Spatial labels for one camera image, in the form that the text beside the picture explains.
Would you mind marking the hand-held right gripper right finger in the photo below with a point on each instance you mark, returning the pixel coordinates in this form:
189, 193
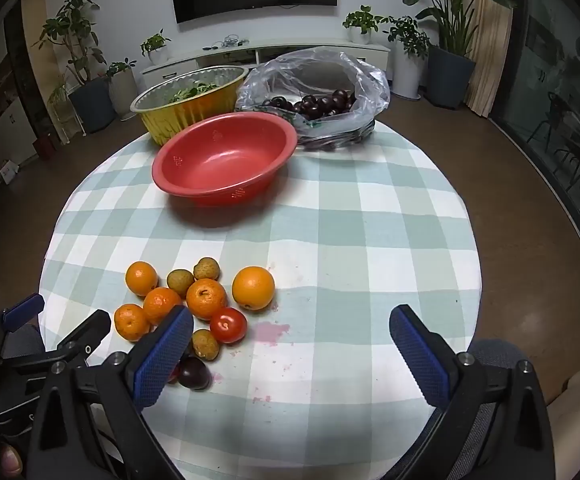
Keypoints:
420, 355

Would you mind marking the plant in tall white pot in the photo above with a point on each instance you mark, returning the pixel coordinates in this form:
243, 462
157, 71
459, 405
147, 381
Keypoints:
407, 75

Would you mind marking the large smooth orange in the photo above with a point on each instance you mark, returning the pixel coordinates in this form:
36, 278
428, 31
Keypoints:
253, 288

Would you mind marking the green leafy vegetables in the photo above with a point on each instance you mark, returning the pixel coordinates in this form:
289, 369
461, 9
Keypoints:
194, 91

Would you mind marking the bushy plant, white round pot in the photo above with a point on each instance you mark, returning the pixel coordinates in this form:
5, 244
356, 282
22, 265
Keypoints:
361, 35

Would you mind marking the small red bin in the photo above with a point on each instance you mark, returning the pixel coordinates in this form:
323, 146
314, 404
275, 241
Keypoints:
47, 144

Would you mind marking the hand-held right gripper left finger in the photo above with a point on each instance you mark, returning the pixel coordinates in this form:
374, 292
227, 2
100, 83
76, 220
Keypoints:
164, 355

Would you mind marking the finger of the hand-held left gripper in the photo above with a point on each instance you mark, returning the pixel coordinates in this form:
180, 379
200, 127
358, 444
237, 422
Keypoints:
24, 310
87, 330

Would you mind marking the small orange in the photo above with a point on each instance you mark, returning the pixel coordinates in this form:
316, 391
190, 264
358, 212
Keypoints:
161, 305
141, 278
130, 322
205, 299

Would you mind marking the beige curtain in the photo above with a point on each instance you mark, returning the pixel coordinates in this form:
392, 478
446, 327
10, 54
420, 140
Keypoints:
490, 50

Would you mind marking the person's left hand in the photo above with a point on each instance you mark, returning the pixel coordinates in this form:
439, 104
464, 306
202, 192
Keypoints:
10, 460

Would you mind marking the brown-green lychee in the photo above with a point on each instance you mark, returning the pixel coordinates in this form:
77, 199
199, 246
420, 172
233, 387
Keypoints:
204, 344
180, 282
206, 268

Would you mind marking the round checkered table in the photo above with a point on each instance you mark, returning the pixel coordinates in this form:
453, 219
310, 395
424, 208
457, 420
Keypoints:
345, 240

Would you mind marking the small plant, ribbed white pot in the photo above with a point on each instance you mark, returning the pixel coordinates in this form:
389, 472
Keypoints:
122, 92

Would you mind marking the tall leafy plant, blue pot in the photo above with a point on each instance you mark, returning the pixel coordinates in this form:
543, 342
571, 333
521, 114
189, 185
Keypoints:
92, 105

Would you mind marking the clear plastic bag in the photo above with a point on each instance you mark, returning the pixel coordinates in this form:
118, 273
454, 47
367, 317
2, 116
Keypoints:
290, 67

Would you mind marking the white cardboard box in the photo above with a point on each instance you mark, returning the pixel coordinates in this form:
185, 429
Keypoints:
8, 171

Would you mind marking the small red cherry tomato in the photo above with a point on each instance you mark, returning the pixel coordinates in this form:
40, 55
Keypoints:
173, 374

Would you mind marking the small plant, white round pot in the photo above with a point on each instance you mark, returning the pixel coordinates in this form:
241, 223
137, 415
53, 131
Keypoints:
158, 56

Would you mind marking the red plastic bowl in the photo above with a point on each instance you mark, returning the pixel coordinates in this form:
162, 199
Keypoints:
219, 155

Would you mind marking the pile of dark cherries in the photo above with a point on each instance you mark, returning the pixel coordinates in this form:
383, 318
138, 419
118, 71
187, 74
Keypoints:
320, 105

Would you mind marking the large broad-leaf plant, blue pot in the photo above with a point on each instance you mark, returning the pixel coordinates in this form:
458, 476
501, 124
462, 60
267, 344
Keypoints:
450, 77

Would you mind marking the dark purple plum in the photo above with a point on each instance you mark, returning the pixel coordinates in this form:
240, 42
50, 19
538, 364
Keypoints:
193, 372

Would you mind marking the gold foil bowl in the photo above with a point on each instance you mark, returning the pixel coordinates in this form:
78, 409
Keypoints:
179, 117

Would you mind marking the white television cabinet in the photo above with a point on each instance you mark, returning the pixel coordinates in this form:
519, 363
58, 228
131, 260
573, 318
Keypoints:
194, 61

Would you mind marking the glass sliding door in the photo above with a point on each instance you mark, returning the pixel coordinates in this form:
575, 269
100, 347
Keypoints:
555, 85

